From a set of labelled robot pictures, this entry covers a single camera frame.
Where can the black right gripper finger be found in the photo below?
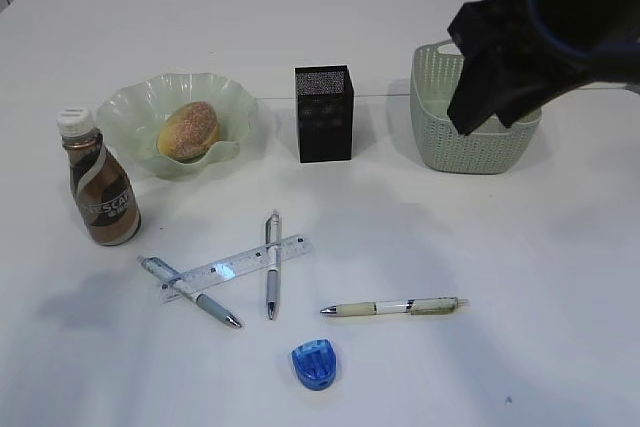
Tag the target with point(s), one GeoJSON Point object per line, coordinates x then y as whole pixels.
{"type": "Point", "coordinates": [486, 88]}
{"type": "Point", "coordinates": [481, 23]}

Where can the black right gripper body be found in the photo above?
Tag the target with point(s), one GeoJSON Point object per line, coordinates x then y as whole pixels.
{"type": "Point", "coordinates": [560, 45]}

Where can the sugared bread loaf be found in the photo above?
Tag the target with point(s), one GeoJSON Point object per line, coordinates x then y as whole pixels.
{"type": "Point", "coordinates": [189, 132]}

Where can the blue pencil sharpener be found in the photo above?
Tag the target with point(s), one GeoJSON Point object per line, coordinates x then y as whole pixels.
{"type": "Point", "coordinates": [315, 364]}

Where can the brown coffee drink bottle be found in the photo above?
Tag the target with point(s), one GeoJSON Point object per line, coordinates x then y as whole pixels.
{"type": "Point", "coordinates": [99, 185]}

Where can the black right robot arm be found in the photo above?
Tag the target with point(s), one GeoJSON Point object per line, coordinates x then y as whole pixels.
{"type": "Point", "coordinates": [521, 54]}

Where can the green plastic woven basket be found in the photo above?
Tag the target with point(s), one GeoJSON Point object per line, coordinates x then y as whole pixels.
{"type": "Point", "coordinates": [491, 149]}

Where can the black mesh pen holder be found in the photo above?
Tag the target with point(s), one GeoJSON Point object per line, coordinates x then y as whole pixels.
{"type": "Point", "coordinates": [324, 113]}

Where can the beige grip white pen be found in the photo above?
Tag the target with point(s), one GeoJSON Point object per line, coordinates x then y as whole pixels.
{"type": "Point", "coordinates": [428, 306]}

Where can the grey grip pen middle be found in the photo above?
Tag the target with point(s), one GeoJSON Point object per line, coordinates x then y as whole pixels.
{"type": "Point", "coordinates": [273, 234]}

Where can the grey grip pen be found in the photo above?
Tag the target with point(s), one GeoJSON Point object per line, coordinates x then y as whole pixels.
{"type": "Point", "coordinates": [210, 304]}
{"type": "Point", "coordinates": [273, 234]}

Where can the green wavy glass plate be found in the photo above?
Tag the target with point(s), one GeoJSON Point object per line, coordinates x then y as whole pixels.
{"type": "Point", "coordinates": [132, 118]}

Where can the grey grip pen left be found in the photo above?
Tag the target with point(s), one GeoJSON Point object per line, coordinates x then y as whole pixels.
{"type": "Point", "coordinates": [210, 304]}

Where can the clear plastic ruler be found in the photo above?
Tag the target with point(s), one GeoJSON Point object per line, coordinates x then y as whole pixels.
{"type": "Point", "coordinates": [190, 284]}

